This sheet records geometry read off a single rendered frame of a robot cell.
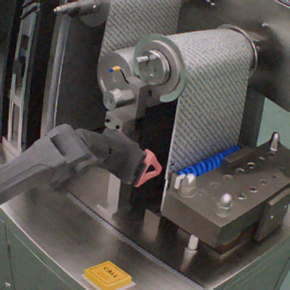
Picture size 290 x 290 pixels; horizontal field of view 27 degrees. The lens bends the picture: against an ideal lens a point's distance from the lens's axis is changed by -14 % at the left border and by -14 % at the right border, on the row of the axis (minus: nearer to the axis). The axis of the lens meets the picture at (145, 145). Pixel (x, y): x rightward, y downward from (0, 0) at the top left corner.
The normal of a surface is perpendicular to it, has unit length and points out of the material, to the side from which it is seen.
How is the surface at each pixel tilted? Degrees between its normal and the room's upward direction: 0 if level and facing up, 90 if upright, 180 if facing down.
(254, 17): 90
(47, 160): 25
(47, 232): 0
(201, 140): 90
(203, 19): 90
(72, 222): 0
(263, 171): 0
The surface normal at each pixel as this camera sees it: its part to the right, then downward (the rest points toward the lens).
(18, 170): 0.38, -0.58
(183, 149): 0.68, 0.44
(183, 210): -0.72, 0.26
